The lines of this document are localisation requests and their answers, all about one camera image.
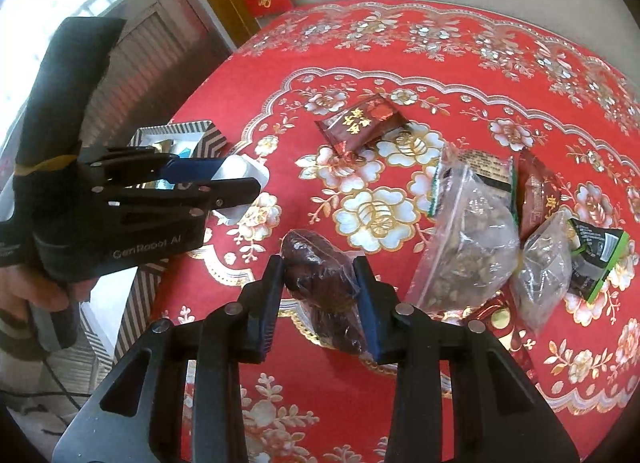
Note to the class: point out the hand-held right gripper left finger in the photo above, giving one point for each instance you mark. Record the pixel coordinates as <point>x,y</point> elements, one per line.
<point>272,303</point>

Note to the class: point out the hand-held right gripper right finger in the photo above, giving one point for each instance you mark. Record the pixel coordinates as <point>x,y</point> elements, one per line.
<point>367,308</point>

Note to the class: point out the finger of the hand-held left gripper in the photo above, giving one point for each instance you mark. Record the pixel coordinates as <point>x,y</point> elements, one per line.
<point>195,169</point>
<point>235,190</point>

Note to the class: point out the light blue snack packet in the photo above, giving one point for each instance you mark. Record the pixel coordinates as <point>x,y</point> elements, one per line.
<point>186,151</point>

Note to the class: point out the white jelly cup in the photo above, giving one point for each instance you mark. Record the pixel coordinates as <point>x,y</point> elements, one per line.
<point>245,168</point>

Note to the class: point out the striped cardboard box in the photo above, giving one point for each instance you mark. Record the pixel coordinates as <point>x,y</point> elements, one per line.
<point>210,138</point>

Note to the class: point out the gold foil packet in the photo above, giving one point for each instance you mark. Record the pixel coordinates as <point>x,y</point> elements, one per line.
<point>164,145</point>

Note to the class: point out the clear bag of dates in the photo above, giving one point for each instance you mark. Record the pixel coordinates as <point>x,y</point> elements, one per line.
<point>320,273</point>

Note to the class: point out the large clear bag of nuts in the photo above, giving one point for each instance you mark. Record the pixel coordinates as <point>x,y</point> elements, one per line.
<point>465,243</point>

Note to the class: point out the small clear bag of nuts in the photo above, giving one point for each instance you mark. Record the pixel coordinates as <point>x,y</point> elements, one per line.
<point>542,263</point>

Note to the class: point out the brown packet with green edges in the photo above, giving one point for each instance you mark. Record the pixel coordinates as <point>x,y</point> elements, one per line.
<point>487,163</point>

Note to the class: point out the black packet with green edge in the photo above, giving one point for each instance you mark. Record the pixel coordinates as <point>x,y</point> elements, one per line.
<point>595,248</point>

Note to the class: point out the person's left hand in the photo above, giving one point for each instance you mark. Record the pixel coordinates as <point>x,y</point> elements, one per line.
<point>35,290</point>

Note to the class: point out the brown slatted door panel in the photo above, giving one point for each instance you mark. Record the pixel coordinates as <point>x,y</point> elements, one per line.
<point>150,58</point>

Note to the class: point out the red floral tablecloth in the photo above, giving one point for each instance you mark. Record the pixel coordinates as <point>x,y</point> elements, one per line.
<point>450,93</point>

